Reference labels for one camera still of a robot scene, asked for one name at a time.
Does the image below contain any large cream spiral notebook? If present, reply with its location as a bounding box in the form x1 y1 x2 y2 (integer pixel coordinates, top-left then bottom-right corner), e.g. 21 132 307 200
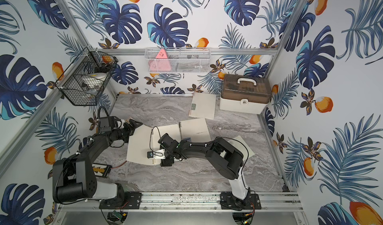
126 118 211 166

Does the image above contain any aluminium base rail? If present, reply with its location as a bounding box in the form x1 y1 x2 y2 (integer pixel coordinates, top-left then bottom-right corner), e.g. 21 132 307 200
60 192 303 213

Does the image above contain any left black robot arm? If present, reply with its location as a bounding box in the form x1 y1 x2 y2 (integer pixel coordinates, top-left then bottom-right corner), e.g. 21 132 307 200
52 116 143 204

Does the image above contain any clear wall shelf basket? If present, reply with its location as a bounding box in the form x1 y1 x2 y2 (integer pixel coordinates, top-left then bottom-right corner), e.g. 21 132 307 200
145 47 211 73

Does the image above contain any white storage box brown lid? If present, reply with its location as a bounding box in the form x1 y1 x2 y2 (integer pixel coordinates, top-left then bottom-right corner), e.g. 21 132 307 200
219 74 271 114

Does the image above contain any black wire basket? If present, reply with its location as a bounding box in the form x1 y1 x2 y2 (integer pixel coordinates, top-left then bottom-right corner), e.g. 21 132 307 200
54 47 118 106

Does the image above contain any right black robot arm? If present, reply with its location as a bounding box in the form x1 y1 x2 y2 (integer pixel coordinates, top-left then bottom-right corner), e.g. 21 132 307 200
158 133 249 201

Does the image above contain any orange black small tool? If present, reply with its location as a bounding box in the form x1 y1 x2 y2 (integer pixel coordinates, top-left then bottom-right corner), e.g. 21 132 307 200
92 163 112 178

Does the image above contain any pink triangle ruler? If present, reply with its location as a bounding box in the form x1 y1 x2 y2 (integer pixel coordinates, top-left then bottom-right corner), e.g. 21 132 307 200
149 49 172 73

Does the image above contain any cream notebook green label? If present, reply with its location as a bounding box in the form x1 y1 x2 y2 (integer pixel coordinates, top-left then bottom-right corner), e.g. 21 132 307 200
189 92 216 120

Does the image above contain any torn cream page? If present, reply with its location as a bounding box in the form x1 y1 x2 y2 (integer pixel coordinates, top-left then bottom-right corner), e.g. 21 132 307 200
229 136 254 162

